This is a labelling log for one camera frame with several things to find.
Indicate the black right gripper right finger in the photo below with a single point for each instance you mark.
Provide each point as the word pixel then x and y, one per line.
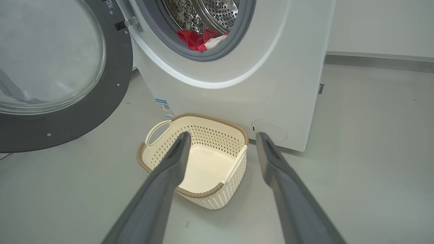
pixel 298 217

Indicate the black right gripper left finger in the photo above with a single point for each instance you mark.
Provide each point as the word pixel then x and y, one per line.
pixel 152 210

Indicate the round glass washing machine door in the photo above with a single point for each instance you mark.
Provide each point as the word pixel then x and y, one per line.
pixel 84 112

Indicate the red garment with white trim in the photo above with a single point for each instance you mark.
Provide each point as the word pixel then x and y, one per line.
pixel 217 40
pixel 190 39

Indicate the cream perforated laundry basket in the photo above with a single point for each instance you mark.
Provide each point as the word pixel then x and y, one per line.
pixel 203 166

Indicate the white washing machine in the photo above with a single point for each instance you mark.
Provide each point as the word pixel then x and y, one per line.
pixel 237 101

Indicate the grey rubber door seal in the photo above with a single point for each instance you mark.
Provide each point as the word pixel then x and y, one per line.
pixel 159 34

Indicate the round white filter cover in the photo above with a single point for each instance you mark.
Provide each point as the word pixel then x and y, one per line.
pixel 271 128

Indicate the blue energy label sticker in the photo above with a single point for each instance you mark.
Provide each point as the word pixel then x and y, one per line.
pixel 165 108

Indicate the perforated steel drum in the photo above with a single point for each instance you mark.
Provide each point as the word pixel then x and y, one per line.
pixel 220 13

